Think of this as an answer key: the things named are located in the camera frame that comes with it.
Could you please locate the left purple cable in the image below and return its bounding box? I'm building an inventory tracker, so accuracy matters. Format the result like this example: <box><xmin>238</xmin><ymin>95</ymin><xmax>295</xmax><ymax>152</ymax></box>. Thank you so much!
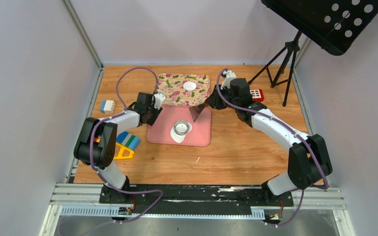
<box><xmin>57</xmin><ymin>67</ymin><xmax>164</xmax><ymax>236</ymax></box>

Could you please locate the pink plastic tray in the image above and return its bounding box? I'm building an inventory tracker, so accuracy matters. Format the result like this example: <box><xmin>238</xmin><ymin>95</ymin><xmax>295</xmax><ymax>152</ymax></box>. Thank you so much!
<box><xmin>147</xmin><ymin>105</ymin><xmax>211</xmax><ymax>147</ymax></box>

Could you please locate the yellow triangular toy block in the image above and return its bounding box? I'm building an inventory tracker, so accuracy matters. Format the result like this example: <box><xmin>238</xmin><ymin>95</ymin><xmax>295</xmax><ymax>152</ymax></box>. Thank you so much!
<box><xmin>114</xmin><ymin>143</ymin><xmax>135</xmax><ymax>160</ymax></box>

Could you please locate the floral cutting mat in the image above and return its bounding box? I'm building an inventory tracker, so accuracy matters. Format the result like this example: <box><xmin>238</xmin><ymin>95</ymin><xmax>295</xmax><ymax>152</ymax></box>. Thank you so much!
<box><xmin>158</xmin><ymin>73</ymin><xmax>210</xmax><ymax>106</ymax></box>

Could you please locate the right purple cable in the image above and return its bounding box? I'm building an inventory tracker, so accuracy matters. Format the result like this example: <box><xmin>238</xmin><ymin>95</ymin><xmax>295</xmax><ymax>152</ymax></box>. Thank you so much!
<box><xmin>216</xmin><ymin>68</ymin><xmax>330</xmax><ymax>228</ymax></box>

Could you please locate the flat white dough wrapper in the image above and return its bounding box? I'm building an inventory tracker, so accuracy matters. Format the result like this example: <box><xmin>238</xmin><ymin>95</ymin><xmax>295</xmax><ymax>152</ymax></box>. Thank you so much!
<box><xmin>183</xmin><ymin>81</ymin><xmax>197</xmax><ymax>91</ymax></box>

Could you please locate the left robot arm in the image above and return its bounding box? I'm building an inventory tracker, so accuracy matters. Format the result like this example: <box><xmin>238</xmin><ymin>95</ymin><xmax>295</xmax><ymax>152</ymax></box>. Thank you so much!
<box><xmin>73</xmin><ymin>92</ymin><xmax>166</xmax><ymax>203</ymax></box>

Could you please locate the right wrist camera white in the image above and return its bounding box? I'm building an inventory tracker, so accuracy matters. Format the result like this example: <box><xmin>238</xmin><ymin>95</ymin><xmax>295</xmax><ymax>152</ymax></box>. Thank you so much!
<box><xmin>220</xmin><ymin>70</ymin><xmax>237</xmax><ymax>90</ymax></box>

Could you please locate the purple cable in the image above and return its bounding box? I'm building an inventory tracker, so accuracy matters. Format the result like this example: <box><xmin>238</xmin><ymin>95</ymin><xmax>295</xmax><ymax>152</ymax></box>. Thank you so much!
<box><xmin>57</xmin><ymin>67</ymin><xmax>164</xmax><ymax>236</ymax></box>
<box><xmin>216</xmin><ymin>68</ymin><xmax>330</xmax><ymax>228</ymax></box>

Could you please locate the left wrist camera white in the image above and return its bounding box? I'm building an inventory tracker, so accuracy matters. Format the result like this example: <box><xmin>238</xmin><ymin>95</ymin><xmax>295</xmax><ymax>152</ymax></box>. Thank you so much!
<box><xmin>153</xmin><ymin>92</ymin><xmax>166</xmax><ymax>110</ymax></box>

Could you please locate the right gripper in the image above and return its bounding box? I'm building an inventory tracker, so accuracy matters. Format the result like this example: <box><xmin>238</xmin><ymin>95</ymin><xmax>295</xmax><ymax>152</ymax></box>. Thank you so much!
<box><xmin>206</xmin><ymin>84</ymin><xmax>239</xmax><ymax>110</ymax></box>

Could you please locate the blue green toy brick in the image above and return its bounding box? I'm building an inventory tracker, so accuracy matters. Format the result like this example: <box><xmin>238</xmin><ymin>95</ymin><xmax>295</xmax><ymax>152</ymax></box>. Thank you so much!
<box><xmin>116</xmin><ymin>131</ymin><xmax>141</xmax><ymax>151</ymax></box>

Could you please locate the black music stand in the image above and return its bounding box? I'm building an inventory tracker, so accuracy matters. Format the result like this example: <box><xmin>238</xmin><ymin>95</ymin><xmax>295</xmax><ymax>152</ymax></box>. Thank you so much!
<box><xmin>248</xmin><ymin>0</ymin><xmax>378</xmax><ymax>89</ymax></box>

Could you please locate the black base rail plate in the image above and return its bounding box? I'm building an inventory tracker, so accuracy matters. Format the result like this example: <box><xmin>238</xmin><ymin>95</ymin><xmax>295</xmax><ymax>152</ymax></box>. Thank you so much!
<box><xmin>99</xmin><ymin>184</ymin><xmax>294</xmax><ymax>215</ymax></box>

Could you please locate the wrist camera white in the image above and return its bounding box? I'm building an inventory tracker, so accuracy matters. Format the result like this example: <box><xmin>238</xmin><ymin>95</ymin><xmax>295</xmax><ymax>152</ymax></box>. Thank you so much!
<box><xmin>220</xmin><ymin>70</ymin><xmax>237</xmax><ymax>90</ymax></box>
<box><xmin>153</xmin><ymin>92</ymin><xmax>166</xmax><ymax>110</ymax></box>

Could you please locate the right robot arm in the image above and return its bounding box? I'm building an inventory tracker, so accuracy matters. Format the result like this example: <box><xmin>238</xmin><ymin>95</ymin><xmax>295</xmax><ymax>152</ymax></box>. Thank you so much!
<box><xmin>205</xmin><ymin>78</ymin><xmax>333</xmax><ymax>205</ymax></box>

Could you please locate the small blue white card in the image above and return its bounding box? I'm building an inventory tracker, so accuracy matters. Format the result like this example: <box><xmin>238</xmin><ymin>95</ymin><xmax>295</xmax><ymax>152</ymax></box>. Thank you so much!
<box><xmin>100</xmin><ymin>100</ymin><xmax>116</xmax><ymax>114</ymax></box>

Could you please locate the red grid box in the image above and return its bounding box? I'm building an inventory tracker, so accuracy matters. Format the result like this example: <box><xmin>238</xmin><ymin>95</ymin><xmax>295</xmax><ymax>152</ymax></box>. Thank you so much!
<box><xmin>250</xmin><ymin>89</ymin><xmax>264</xmax><ymax>102</ymax></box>

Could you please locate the white dough ball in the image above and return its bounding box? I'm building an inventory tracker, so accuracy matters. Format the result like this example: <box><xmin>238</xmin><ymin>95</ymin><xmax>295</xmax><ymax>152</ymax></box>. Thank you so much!
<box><xmin>170</xmin><ymin>123</ymin><xmax>192</xmax><ymax>143</ymax></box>

